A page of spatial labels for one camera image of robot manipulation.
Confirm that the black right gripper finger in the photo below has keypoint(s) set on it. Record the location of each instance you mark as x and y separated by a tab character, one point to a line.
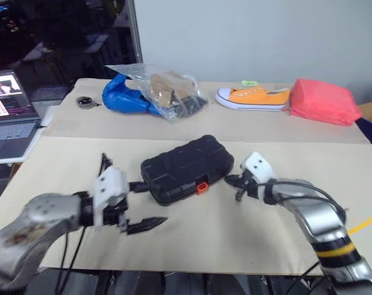
240	194
234	180

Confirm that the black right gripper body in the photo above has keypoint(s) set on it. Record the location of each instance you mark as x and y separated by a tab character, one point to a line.
247	184

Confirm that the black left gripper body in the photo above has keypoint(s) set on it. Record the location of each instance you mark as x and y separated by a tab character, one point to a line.
115	215

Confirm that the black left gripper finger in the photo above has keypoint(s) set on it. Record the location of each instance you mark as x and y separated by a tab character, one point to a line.
139	187
145	225

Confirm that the black tool case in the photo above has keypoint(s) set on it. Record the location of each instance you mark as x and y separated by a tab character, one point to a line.
185	169

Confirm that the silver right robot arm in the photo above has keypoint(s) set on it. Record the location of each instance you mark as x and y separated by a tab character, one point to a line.
318	218

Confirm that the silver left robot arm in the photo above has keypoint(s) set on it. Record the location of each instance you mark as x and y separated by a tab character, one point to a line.
35	227

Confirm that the dark rounded shape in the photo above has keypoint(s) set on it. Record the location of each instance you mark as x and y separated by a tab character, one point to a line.
224	284
150	284

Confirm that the orange canvas sneaker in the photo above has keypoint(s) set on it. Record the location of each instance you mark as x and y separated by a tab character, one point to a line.
256	98

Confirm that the blue glossy bag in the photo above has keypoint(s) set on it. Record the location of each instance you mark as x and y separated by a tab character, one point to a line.
121	98

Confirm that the green sticky note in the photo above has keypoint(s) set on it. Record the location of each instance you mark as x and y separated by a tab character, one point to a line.
248	83

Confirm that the clear plastic bag with contents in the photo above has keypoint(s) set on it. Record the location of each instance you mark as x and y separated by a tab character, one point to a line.
176	92

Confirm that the pink fabric pouch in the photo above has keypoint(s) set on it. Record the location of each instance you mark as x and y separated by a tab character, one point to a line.
324	103

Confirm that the open laptop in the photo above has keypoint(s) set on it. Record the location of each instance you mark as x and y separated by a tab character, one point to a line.
7	123

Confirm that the grey window frame post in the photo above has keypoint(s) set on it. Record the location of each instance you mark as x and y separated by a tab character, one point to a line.
136	30

